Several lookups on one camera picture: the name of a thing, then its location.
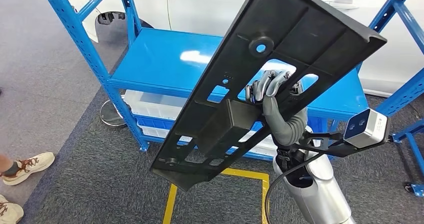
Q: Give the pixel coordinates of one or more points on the black post silver base stanchion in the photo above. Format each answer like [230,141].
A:
[111,115]

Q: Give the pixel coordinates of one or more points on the person's shoe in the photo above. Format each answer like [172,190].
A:
[10,211]
[28,168]

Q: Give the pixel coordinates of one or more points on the person's leg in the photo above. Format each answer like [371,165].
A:
[5,164]

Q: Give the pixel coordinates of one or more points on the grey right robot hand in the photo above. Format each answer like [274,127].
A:
[270,83]

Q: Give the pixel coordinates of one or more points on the white car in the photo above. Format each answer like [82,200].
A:
[198,7]

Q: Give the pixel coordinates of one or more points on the black plastic frame part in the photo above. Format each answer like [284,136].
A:
[298,27]

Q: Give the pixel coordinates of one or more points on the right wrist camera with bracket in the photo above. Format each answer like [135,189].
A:
[367,130]

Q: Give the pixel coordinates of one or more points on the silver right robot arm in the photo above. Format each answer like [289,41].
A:
[318,196]

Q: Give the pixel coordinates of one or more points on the blue metal shelf rack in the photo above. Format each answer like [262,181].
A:
[159,60]

